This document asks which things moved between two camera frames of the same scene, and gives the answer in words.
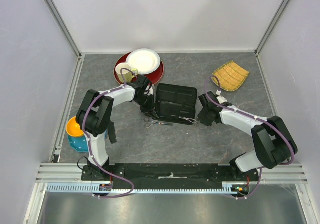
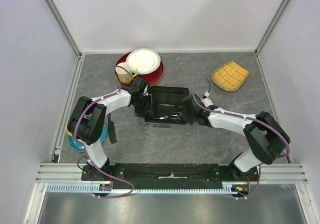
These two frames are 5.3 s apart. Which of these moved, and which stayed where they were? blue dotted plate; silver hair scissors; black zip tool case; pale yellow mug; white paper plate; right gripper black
Moved: right gripper black; silver hair scissors
Stayed: pale yellow mug; white paper plate; black zip tool case; blue dotted plate
